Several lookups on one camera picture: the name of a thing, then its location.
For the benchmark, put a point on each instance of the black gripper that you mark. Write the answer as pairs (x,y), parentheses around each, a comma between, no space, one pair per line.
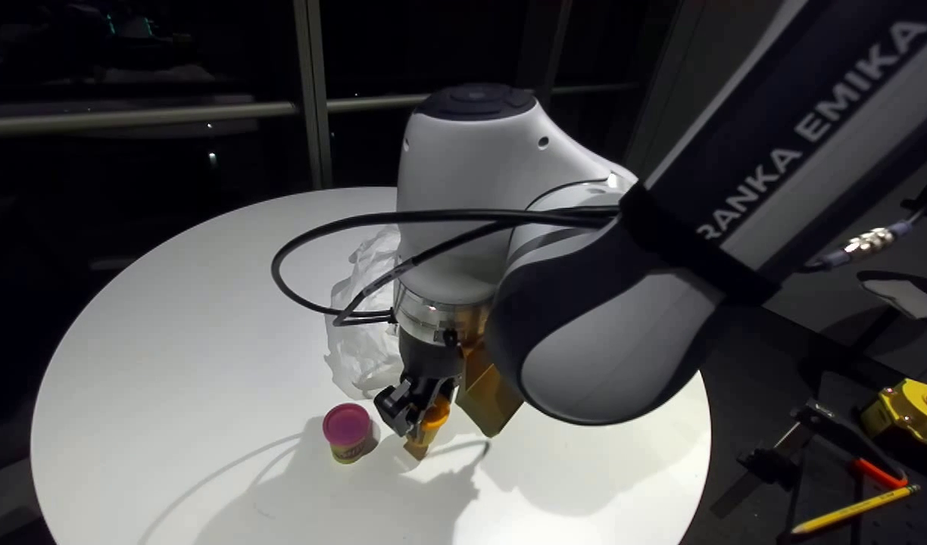
(432,358)

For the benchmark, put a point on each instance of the magenta lid dough tub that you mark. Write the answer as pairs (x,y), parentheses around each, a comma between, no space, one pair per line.
(346,428)

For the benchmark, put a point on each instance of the orange lid dough tub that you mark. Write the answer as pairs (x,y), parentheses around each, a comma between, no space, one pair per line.
(429,426)

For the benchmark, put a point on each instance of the yellow pencil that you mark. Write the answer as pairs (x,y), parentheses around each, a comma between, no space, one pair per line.
(852,509)

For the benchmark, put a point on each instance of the white plastic bag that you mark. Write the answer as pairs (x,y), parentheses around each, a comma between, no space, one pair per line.
(367,349)

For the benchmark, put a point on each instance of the vertical window post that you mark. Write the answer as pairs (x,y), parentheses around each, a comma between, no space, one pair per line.
(310,93)

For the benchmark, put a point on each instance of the yellow emergency stop box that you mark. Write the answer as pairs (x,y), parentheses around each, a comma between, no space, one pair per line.
(914,410)

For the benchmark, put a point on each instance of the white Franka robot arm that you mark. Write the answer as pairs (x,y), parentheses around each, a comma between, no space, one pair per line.
(605,282)

